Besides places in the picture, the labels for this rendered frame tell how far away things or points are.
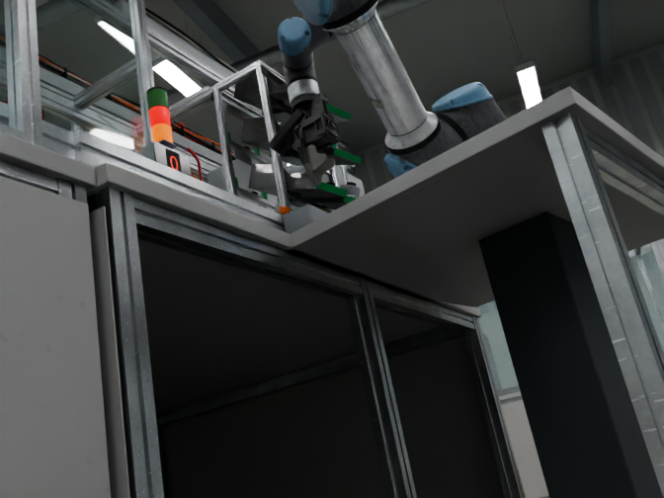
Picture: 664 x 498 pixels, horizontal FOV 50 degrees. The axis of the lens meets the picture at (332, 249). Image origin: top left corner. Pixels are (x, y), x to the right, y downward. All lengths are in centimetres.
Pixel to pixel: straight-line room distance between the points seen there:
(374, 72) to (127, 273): 62
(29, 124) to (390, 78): 66
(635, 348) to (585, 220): 19
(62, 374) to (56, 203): 22
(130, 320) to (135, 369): 6
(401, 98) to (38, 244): 75
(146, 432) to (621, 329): 62
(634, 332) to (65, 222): 74
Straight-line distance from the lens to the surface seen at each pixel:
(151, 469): 94
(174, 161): 176
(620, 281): 102
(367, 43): 134
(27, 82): 106
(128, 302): 97
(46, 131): 112
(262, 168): 214
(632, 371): 101
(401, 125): 142
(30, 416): 85
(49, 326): 89
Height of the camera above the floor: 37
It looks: 20 degrees up
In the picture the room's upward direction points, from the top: 11 degrees counter-clockwise
